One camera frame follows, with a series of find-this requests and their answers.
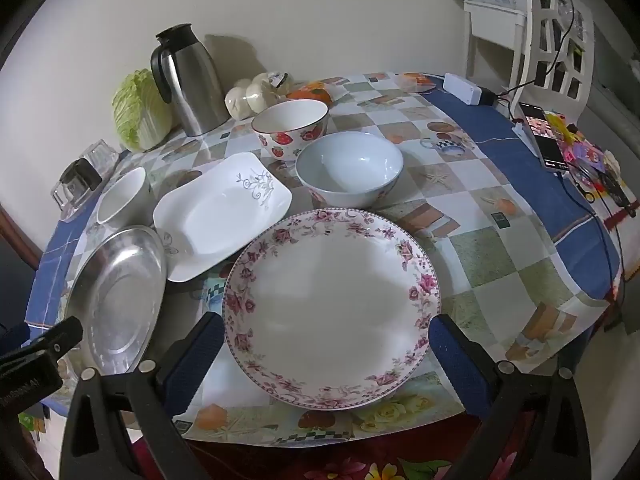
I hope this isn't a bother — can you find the napa cabbage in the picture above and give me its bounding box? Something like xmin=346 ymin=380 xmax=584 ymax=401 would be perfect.
xmin=111 ymin=69 xmax=173 ymax=152

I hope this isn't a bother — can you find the pale blue round bowl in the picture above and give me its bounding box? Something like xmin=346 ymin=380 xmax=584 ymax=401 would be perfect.
xmin=295 ymin=132 xmax=404 ymax=209

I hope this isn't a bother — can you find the black charger cable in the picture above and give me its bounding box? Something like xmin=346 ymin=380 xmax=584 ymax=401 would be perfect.
xmin=495 ymin=0 xmax=575 ymax=107

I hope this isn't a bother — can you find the round pink floral plate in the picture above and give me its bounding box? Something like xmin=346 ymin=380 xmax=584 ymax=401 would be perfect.
xmin=221 ymin=208 xmax=443 ymax=409

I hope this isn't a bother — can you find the white phone stand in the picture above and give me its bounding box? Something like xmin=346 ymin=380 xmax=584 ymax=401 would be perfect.
xmin=512 ymin=115 xmax=542 ymax=157

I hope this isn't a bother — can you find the orange snack packet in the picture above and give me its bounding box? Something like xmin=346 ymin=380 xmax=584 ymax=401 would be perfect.
xmin=286 ymin=81 xmax=333 ymax=106

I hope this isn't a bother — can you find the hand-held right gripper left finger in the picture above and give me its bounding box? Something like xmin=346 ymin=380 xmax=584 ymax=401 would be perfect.
xmin=59 ymin=311 xmax=226 ymax=480

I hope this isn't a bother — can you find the bag of white steamed buns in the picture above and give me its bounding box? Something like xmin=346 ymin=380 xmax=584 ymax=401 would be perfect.
xmin=224 ymin=72 xmax=293 ymax=121

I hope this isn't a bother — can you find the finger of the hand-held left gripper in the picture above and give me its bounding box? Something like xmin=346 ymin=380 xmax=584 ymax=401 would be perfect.
xmin=0 ymin=322 xmax=28 ymax=345
xmin=0 ymin=316 xmax=84 ymax=362

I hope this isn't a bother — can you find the white lattice chair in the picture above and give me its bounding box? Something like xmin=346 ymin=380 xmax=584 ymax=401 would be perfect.
xmin=515 ymin=0 xmax=596 ymax=126

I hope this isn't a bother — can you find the strawberry print bowl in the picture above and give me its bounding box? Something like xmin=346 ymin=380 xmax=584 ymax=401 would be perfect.
xmin=251 ymin=99 xmax=329 ymax=162

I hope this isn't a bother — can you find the red floral under cloth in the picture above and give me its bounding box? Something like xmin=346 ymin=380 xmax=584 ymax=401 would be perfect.
xmin=130 ymin=407 xmax=501 ymax=480

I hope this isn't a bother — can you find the white square dish grey print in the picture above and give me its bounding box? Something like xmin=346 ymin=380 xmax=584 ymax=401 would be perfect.
xmin=152 ymin=152 xmax=293 ymax=283

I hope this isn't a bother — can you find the stainless steel thermos jug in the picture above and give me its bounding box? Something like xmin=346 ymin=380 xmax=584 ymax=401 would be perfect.
xmin=150 ymin=23 xmax=232 ymax=138

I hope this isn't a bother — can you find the white power strip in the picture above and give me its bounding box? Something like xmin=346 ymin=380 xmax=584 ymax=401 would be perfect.
xmin=443 ymin=73 xmax=485 ymax=107

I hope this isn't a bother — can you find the plain white square bowl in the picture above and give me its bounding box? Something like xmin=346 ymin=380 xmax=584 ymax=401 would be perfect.
xmin=95 ymin=166 xmax=153 ymax=226

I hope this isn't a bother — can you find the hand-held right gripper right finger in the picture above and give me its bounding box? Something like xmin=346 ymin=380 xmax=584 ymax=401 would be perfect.
xmin=427 ymin=312 xmax=593 ymax=480

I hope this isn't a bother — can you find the black smartphone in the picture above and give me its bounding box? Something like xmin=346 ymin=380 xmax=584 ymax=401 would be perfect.
xmin=518 ymin=102 xmax=571 ymax=173

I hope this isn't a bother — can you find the round stainless steel plate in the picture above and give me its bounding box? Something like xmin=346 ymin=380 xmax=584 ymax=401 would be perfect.
xmin=64 ymin=225 xmax=168 ymax=376

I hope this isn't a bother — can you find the brown wooden chair back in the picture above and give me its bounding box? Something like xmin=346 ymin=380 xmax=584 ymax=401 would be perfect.
xmin=0 ymin=207 xmax=43 ymax=271

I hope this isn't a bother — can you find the clear bag with orange contents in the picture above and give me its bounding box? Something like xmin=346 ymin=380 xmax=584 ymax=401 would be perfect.
xmin=397 ymin=73 xmax=438 ymax=95

